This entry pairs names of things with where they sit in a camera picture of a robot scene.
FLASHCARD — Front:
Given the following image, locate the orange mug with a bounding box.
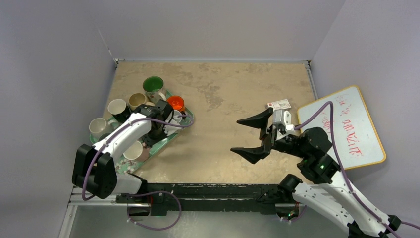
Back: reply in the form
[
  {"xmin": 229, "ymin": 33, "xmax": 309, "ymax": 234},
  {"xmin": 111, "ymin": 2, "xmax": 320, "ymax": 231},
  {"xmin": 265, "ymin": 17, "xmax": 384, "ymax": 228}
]
[{"xmin": 167, "ymin": 95, "xmax": 185, "ymax": 112}]

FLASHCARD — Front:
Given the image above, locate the cream floral mug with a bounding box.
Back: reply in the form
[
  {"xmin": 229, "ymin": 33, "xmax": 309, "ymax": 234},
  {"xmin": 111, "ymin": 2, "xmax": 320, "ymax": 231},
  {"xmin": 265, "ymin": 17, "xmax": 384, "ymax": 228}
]
[{"xmin": 142, "ymin": 76, "xmax": 167, "ymax": 103}]

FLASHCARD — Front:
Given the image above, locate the beige round mug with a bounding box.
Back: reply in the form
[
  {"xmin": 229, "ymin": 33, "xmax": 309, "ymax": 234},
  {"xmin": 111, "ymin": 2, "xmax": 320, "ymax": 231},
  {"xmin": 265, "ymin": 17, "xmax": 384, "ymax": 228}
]
[{"xmin": 128, "ymin": 93, "xmax": 155, "ymax": 111}]

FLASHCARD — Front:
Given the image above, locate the black mug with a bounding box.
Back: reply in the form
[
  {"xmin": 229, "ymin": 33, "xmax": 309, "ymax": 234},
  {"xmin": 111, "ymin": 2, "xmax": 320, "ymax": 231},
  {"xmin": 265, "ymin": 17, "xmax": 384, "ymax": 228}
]
[{"xmin": 107, "ymin": 99, "xmax": 131, "ymax": 124}]

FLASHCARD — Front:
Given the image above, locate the pink faceted mug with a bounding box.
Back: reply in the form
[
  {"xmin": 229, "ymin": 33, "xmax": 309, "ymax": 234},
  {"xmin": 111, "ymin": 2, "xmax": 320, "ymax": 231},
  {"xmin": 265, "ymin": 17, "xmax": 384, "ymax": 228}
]
[{"xmin": 123, "ymin": 141, "xmax": 149, "ymax": 162}]

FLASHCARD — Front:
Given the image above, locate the white-grey mug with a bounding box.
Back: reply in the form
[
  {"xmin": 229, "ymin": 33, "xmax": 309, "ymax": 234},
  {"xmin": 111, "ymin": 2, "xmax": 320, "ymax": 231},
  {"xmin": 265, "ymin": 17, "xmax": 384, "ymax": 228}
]
[{"xmin": 89, "ymin": 118, "xmax": 119, "ymax": 141}]

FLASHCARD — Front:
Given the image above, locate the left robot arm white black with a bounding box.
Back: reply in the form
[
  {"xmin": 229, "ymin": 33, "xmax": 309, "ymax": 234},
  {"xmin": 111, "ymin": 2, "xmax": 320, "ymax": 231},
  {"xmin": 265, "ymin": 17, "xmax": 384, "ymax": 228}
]
[{"xmin": 72, "ymin": 100, "xmax": 174, "ymax": 203}]

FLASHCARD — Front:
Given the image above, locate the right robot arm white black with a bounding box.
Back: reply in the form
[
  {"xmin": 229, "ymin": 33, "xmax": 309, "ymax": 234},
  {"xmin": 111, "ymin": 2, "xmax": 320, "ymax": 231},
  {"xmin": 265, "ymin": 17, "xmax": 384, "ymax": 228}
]
[{"xmin": 232, "ymin": 108, "xmax": 401, "ymax": 238}]

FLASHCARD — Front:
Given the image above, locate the small red white box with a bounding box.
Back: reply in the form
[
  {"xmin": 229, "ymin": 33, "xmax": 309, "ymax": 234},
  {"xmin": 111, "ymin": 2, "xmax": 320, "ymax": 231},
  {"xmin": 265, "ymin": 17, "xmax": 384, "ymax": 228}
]
[{"xmin": 265, "ymin": 99, "xmax": 291, "ymax": 110}]

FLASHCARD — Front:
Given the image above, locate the green floral tray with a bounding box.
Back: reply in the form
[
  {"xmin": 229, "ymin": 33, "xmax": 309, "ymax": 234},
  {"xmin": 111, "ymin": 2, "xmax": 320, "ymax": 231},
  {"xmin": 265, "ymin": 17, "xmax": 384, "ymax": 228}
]
[{"xmin": 90, "ymin": 90, "xmax": 195, "ymax": 175}]

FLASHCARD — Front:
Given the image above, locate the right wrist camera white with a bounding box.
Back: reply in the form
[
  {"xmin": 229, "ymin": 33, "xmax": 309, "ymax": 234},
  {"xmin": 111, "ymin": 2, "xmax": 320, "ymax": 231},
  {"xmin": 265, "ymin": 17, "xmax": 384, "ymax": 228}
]
[{"xmin": 272, "ymin": 109, "xmax": 295, "ymax": 136}]

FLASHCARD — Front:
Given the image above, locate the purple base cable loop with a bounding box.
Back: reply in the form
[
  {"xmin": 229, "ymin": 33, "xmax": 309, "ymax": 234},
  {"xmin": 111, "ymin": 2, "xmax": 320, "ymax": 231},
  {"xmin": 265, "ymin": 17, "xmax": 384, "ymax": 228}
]
[{"xmin": 127, "ymin": 191, "xmax": 182, "ymax": 232}]

